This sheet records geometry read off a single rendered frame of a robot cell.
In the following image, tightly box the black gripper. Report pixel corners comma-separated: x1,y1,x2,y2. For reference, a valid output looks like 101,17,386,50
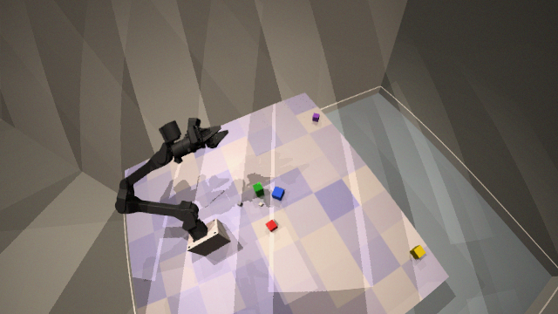
182,125,228,154

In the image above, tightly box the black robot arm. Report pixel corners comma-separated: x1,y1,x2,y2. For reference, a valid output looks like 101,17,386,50
115,121,208,242

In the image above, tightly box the small yellow block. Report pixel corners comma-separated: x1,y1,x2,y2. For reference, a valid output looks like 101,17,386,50
409,245,425,259

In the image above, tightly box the blue cube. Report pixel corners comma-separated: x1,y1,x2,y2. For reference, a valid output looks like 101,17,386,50
272,187,284,201

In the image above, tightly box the red block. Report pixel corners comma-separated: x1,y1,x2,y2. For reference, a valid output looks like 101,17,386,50
266,220,277,232

